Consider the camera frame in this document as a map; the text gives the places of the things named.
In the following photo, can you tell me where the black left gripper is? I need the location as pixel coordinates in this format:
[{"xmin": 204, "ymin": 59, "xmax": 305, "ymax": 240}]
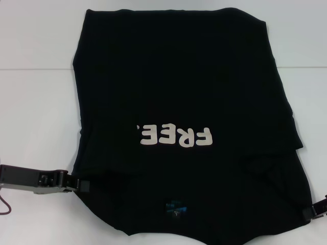
[{"xmin": 0, "ymin": 164, "xmax": 91, "ymax": 197}]

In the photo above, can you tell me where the black shirt with FREE print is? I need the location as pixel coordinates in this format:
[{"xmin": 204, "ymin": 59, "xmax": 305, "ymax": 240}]
[{"xmin": 71, "ymin": 7, "xmax": 317, "ymax": 245}]

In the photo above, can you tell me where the dark red arm cable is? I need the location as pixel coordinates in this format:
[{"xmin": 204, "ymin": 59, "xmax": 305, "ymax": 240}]
[{"xmin": 0, "ymin": 195, "xmax": 12, "ymax": 218}]

